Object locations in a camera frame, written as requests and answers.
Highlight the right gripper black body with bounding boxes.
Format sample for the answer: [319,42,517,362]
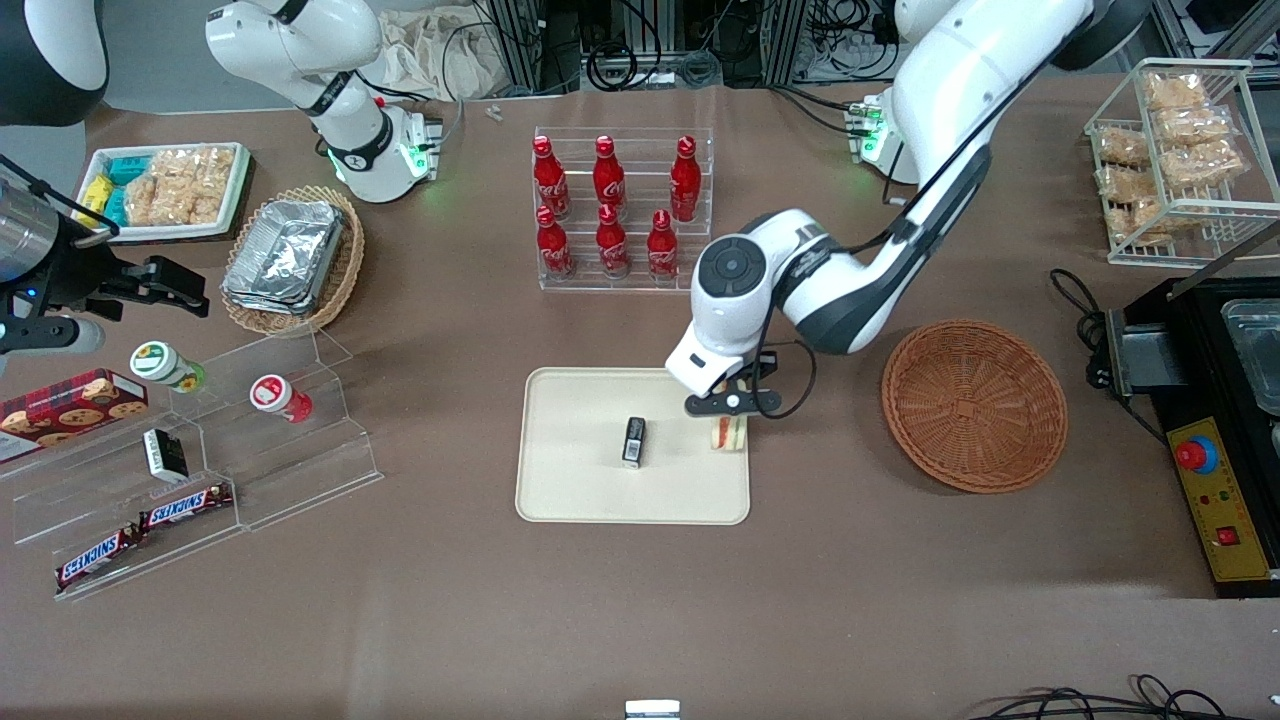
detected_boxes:
[0,215,126,321]

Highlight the cream rectangular tray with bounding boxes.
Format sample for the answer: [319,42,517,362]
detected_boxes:
[515,367,751,526]

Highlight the oval tan wicker basket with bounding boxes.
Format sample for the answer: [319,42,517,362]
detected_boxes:
[220,185,366,337]

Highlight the round brown wicker basket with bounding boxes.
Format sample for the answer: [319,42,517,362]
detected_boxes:
[880,320,1069,494]

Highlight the white rectangular snack dish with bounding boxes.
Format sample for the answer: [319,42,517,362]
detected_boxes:
[83,142,253,244]

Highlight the green-lidded drink bottle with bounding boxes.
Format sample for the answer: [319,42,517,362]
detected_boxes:
[130,340,207,393]

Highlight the clear acrylic bottle rack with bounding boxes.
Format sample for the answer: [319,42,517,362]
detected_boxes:
[533,125,716,293]

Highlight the red cola bottle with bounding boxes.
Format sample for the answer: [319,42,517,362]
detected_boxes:
[670,135,702,223]
[533,135,571,221]
[647,210,680,283]
[536,206,576,281]
[596,203,631,279]
[593,135,627,216]

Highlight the aluminium foil container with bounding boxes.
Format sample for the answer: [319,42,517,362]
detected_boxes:
[222,200,348,317]

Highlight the red cookie box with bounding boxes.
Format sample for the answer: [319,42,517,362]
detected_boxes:
[0,368,149,464]

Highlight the red and white cup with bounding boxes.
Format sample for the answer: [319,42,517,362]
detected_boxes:
[250,374,314,424]

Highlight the black and white small box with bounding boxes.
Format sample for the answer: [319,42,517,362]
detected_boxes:
[142,428,190,484]

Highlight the Snickers chocolate bar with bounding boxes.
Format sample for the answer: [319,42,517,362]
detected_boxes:
[55,527,141,591]
[140,483,233,531]

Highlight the clear acrylic stepped shelf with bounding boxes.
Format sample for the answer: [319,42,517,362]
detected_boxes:
[0,328,384,603]

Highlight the crumpled white cloth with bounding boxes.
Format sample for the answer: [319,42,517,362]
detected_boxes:
[375,8,506,101]

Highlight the clear-wrapped crispy snack packet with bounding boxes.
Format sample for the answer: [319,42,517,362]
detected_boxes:
[1095,125,1151,166]
[1160,140,1246,189]
[1115,198,1181,246]
[1098,165,1151,204]
[1155,105,1236,146]
[1145,72,1209,111]

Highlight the black appliance with yellow panel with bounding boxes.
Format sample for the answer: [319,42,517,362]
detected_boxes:
[1105,275,1280,601]

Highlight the steel pan in appliance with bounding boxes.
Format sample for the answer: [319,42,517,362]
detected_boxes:
[1220,298,1280,417]

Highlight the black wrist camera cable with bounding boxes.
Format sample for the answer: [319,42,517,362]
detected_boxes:
[752,20,1091,421]

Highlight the coiled black cable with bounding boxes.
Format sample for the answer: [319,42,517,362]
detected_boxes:
[585,42,641,93]

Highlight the aluminium frame post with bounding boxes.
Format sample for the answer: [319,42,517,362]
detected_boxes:
[765,0,811,86]
[490,0,581,96]

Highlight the black power cable with plug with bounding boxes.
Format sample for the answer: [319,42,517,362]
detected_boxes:
[1050,268,1169,443]

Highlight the white wire rack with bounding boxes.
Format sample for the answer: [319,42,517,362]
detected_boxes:
[1085,58,1280,268]

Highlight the loose black cables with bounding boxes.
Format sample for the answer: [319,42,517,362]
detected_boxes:
[968,675,1246,720]

